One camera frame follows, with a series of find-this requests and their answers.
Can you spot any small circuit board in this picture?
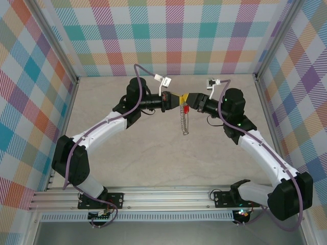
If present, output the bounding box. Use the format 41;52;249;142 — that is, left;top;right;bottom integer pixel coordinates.
233;209;252;223
88;210;112;222

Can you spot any grey metal sheet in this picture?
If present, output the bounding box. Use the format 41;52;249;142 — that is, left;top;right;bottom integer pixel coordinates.
33;221;307;245

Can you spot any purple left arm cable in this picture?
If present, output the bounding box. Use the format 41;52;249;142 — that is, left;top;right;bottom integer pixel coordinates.
62;63;158;229

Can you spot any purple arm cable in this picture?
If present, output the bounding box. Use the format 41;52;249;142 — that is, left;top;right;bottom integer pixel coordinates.
217;79;306;232
62;63;158;229

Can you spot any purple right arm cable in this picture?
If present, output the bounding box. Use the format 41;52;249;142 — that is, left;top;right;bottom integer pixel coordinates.
217;79;306;232

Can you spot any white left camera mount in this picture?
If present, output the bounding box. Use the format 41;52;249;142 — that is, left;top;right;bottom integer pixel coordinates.
154;73;169;97

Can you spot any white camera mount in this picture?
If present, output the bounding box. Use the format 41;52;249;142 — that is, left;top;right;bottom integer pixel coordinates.
208;79;222;100
154;73;169;97

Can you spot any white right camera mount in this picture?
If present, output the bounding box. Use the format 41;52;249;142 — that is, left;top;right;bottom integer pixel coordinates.
208;79;222;100

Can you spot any aluminium side rail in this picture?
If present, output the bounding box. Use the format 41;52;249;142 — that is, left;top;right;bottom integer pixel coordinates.
254;73;294;177
45;76;80;191

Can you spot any aluminium frame post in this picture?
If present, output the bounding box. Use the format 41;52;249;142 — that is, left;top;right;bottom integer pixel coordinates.
30;0;80;84
296;209;316;245
24;210;43;245
254;0;305;80

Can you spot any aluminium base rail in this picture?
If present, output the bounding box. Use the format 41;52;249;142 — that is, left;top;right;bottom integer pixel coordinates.
28;185;311;212

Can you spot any white slotted cable duct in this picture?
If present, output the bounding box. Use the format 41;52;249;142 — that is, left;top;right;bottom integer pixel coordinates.
40;210;235;223

